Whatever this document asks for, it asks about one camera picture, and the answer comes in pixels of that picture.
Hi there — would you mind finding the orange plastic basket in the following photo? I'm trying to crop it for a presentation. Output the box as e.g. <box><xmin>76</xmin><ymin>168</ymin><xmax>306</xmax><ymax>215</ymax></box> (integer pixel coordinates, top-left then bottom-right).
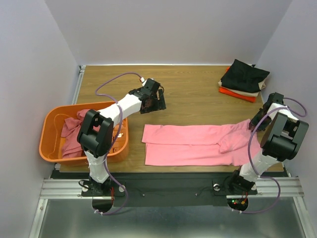
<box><xmin>39</xmin><ymin>102</ymin><xmax>129</xmax><ymax>166</ymax></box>

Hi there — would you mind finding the folded black t shirt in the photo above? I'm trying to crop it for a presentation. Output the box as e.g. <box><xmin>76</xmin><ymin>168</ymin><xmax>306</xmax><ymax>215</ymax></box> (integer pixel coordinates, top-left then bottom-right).
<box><xmin>220</xmin><ymin>59</ymin><xmax>270</xmax><ymax>93</ymax></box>

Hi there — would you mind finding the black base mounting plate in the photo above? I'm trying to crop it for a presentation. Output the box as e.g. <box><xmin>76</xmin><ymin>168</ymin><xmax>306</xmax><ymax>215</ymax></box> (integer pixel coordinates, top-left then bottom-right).
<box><xmin>51</xmin><ymin>171</ymin><xmax>273</xmax><ymax>208</ymax></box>

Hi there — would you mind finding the folded beige t shirt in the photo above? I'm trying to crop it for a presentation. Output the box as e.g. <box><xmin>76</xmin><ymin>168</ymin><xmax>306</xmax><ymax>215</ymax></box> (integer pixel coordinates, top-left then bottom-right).
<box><xmin>225</xmin><ymin>81</ymin><xmax>266</xmax><ymax>97</ymax></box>

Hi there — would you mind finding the dusty rose shirt in basket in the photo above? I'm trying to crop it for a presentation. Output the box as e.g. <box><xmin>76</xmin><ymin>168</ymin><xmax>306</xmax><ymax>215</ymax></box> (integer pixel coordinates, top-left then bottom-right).
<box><xmin>61</xmin><ymin>109</ymin><xmax>89</xmax><ymax>159</ymax></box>

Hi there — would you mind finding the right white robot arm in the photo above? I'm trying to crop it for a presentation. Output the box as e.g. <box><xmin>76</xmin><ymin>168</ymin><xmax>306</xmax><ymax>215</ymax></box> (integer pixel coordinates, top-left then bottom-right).
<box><xmin>228</xmin><ymin>92</ymin><xmax>309</xmax><ymax>194</ymax></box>

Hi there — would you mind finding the folded orange t shirt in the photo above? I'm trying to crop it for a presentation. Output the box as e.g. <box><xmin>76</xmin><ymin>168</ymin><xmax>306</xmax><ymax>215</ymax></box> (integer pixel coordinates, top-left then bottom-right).
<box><xmin>218</xmin><ymin>66</ymin><xmax>260</xmax><ymax>103</ymax></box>

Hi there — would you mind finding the light pink t shirt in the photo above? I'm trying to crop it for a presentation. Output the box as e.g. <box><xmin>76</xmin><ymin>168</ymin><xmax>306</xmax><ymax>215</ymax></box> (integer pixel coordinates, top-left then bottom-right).
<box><xmin>142</xmin><ymin>119</ymin><xmax>261</xmax><ymax>166</ymax></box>

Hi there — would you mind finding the aluminium frame rail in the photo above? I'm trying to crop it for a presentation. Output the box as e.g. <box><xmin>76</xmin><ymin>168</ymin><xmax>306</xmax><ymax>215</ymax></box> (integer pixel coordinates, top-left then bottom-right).
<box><xmin>39</xmin><ymin>64</ymin><xmax>86</xmax><ymax>199</ymax></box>

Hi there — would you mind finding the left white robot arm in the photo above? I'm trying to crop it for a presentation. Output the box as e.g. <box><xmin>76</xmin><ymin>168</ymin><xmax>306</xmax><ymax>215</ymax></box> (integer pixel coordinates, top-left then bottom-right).
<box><xmin>77</xmin><ymin>78</ymin><xmax>166</xmax><ymax>195</ymax></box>

